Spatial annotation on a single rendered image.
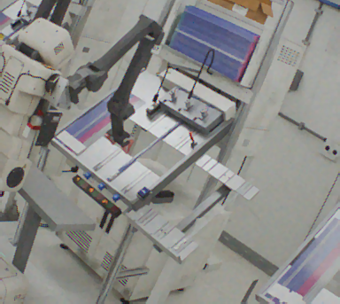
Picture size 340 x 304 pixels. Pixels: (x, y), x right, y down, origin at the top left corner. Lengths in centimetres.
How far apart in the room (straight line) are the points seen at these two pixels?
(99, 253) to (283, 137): 184
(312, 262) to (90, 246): 145
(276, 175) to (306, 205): 36
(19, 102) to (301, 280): 137
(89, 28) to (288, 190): 191
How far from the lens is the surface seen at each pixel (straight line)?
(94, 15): 404
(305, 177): 439
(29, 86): 226
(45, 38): 233
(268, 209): 453
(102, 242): 331
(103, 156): 297
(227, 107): 297
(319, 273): 243
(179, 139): 296
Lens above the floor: 169
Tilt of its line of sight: 13 degrees down
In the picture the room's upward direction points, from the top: 23 degrees clockwise
